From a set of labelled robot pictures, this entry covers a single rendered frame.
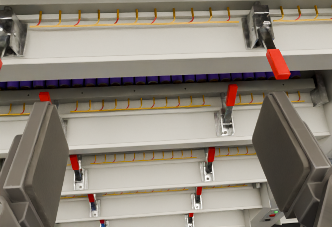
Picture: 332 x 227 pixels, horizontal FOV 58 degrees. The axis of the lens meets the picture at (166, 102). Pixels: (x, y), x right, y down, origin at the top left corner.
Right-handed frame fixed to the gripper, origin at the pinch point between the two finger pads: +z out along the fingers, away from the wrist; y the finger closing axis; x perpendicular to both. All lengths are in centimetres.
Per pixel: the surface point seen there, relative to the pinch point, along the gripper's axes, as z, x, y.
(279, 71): 13.4, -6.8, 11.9
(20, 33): 21.6, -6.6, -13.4
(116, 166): 31, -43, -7
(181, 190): 36, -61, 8
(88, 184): 29, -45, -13
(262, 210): 32, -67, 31
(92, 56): 19.7, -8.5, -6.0
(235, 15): 23.2, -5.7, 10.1
